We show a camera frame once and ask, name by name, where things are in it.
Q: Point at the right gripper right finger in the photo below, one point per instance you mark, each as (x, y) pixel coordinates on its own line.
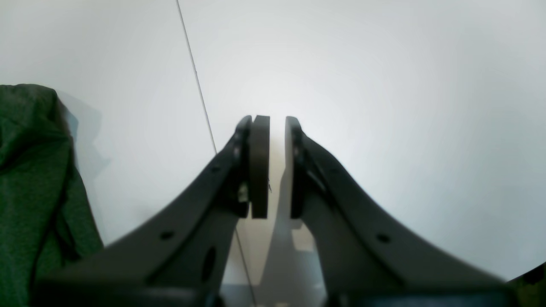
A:
(367, 257)

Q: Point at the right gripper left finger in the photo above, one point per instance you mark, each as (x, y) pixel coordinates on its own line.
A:
(178, 257)

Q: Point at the dark green t-shirt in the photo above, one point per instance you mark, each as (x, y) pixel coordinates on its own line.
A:
(45, 218)

